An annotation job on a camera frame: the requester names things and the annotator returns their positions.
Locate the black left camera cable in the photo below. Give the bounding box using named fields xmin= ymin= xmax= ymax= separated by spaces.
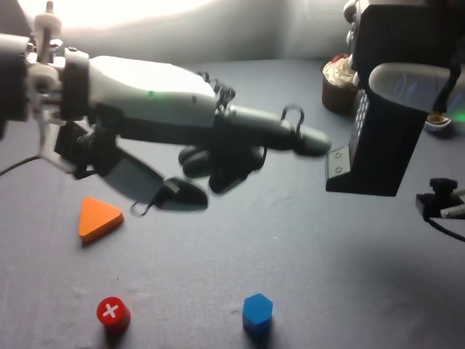
xmin=0 ymin=155 xmax=41 ymax=177

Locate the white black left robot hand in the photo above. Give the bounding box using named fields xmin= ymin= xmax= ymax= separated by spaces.
xmin=54 ymin=47 xmax=332 ymax=212

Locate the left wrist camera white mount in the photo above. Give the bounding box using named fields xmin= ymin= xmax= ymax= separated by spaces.
xmin=34 ymin=108 xmax=121 ymax=181

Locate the red cylinder block white cross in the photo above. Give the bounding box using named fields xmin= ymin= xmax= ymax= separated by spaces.
xmin=96 ymin=296 xmax=132 ymax=330

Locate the grey table cloth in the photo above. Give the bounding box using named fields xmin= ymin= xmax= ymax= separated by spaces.
xmin=0 ymin=57 xmax=465 ymax=349

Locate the toy cupcake with cream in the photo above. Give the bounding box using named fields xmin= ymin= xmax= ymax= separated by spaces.
xmin=321 ymin=53 xmax=361 ymax=114

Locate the blue hexagonal block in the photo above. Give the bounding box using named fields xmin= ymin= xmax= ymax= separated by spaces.
xmin=242 ymin=292 xmax=274 ymax=332

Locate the black camera cable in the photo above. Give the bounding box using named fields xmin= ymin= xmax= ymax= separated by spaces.
xmin=423 ymin=214 xmax=465 ymax=243
xmin=0 ymin=155 xmax=41 ymax=177

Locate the white curtain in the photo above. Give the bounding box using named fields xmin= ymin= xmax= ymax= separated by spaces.
xmin=0 ymin=0 xmax=352 ymax=65

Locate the black right camera cable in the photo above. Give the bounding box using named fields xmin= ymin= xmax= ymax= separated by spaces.
xmin=423 ymin=214 xmax=465 ymax=243

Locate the black handheld device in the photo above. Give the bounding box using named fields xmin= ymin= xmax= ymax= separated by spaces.
xmin=325 ymin=0 xmax=465 ymax=197

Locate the orange triangular block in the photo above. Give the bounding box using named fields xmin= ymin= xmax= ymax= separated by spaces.
xmin=78 ymin=196 xmax=125 ymax=245

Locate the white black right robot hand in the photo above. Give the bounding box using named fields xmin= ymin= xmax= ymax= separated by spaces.
xmin=343 ymin=0 xmax=465 ymax=124

